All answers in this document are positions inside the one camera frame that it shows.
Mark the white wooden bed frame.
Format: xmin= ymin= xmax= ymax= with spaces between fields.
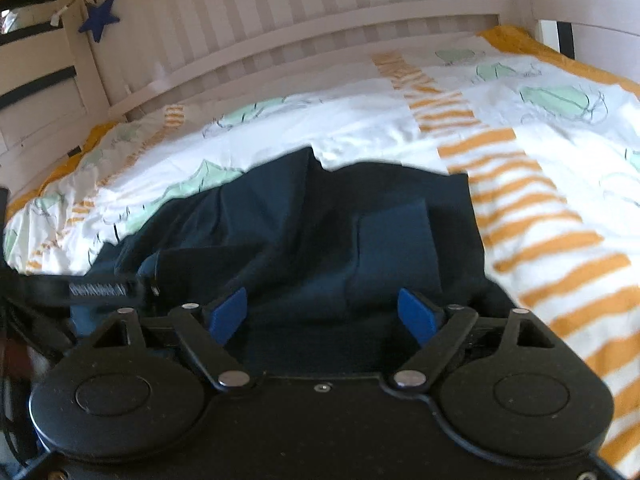
xmin=1 ymin=0 xmax=639 ymax=194

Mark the dark navy fleece hoodie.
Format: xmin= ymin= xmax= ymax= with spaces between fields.
xmin=91 ymin=148 xmax=512 ymax=375

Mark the white patterned duvet cover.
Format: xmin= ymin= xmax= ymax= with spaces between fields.
xmin=4 ymin=26 xmax=639 ymax=478

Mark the blue star decoration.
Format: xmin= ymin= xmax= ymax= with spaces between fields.
xmin=78 ymin=0 xmax=120 ymax=44

